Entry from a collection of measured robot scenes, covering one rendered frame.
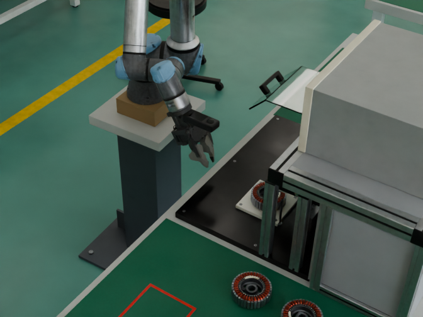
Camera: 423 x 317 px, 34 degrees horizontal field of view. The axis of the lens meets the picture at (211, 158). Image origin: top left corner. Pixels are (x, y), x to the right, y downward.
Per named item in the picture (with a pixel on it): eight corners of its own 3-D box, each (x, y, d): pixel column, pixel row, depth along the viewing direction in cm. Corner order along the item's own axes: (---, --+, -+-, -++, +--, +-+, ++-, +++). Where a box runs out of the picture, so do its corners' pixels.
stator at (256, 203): (243, 204, 220) (244, 195, 217) (261, 184, 227) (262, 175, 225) (274, 217, 215) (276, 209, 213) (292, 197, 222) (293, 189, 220)
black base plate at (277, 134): (175, 217, 219) (175, 212, 218) (275, 119, 261) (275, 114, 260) (308, 282, 200) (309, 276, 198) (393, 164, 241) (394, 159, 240)
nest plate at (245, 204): (235, 207, 220) (235, 204, 219) (259, 182, 230) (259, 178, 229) (277, 226, 214) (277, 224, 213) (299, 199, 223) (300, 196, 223)
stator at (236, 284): (272, 311, 191) (272, 302, 189) (231, 309, 191) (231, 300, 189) (270, 279, 200) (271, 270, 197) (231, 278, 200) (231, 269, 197)
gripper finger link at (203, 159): (197, 168, 229) (187, 142, 227) (210, 166, 225) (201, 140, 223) (191, 172, 227) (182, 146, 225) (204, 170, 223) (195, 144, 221)
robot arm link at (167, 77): (173, 55, 219) (169, 63, 211) (187, 86, 223) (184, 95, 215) (150, 65, 221) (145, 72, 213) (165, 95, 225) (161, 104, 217)
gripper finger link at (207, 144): (207, 157, 233) (194, 135, 229) (220, 156, 229) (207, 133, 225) (203, 163, 231) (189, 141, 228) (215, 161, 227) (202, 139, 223)
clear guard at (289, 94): (248, 109, 221) (249, 93, 217) (284, 75, 237) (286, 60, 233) (342, 145, 207) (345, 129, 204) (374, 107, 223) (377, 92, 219)
